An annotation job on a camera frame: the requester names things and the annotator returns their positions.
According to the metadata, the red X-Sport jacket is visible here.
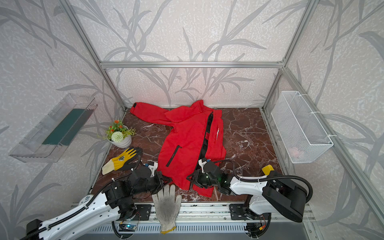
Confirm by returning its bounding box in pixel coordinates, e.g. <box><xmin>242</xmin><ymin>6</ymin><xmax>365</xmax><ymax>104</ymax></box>
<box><xmin>130</xmin><ymin>100</ymin><xmax>226</xmax><ymax>190</ymax></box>

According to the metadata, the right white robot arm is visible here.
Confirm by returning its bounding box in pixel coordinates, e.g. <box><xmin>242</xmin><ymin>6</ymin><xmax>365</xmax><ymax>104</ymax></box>
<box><xmin>187</xmin><ymin>158</ymin><xmax>313</xmax><ymax>223</ymax></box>

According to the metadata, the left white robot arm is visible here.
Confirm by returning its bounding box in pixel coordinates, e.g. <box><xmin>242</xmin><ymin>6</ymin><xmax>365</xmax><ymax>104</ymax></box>
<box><xmin>24</xmin><ymin>166</ymin><xmax>171</xmax><ymax>240</ymax></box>

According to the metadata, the yellow black rubber glove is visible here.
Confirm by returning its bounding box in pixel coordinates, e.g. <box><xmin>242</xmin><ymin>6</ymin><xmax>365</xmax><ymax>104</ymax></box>
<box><xmin>102</xmin><ymin>147</ymin><xmax>143</xmax><ymax>176</ymax></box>

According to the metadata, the white knit work glove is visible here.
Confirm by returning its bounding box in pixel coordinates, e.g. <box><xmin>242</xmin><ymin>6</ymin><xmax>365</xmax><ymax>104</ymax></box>
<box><xmin>152</xmin><ymin>185</ymin><xmax>182</xmax><ymax>234</ymax></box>

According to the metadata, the potted artificial flower plant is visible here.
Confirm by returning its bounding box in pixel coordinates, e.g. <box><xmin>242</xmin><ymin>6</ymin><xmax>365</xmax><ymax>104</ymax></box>
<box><xmin>106</xmin><ymin>120</ymin><xmax>136</xmax><ymax>149</ymax></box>

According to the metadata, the yellow plastic scoop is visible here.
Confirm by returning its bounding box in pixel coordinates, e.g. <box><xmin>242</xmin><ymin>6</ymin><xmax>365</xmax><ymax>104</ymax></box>
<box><xmin>262</xmin><ymin>165</ymin><xmax>274</xmax><ymax>176</ymax></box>

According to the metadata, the pink object in basket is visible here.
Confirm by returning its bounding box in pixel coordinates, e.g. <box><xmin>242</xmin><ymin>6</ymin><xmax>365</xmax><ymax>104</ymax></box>
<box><xmin>289</xmin><ymin>147</ymin><xmax>304</xmax><ymax>161</ymax></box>

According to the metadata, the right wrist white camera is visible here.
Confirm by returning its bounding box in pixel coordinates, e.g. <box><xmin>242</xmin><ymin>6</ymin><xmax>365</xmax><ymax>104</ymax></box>
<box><xmin>198</xmin><ymin>158</ymin><xmax>207</xmax><ymax>173</ymax></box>

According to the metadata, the wrist white camera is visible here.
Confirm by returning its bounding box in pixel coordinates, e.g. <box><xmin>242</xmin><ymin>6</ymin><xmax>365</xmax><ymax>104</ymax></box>
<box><xmin>145</xmin><ymin>161</ymin><xmax>158</xmax><ymax>178</ymax></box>
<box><xmin>198</xmin><ymin>158</ymin><xmax>207</xmax><ymax>173</ymax></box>

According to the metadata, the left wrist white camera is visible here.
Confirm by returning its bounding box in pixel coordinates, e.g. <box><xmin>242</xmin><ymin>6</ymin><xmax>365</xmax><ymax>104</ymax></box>
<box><xmin>145</xmin><ymin>161</ymin><xmax>158</xmax><ymax>178</ymax></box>

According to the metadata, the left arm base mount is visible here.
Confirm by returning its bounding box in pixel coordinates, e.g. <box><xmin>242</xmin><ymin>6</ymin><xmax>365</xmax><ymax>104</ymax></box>
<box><xmin>132</xmin><ymin>204</ymin><xmax>152</xmax><ymax>222</ymax></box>

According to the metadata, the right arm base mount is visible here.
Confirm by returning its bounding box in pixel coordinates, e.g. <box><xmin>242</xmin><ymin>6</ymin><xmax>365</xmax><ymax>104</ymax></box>
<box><xmin>229</xmin><ymin>204</ymin><xmax>256</xmax><ymax>221</ymax></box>

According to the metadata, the white wire mesh basket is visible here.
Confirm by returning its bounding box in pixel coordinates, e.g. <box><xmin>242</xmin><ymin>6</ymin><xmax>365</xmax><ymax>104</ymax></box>
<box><xmin>271</xmin><ymin>91</ymin><xmax>334</xmax><ymax>164</ymax></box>

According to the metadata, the clear plastic wall tray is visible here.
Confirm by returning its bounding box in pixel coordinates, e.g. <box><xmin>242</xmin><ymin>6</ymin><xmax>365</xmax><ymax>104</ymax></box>
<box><xmin>9</xmin><ymin>94</ymin><xmax>98</xmax><ymax>163</ymax></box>

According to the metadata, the aluminium cage frame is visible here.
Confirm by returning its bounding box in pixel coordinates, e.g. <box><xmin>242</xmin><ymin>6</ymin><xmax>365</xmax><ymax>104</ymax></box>
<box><xmin>54</xmin><ymin>1</ymin><xmax>384</xmax><ymax>240</ymax></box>

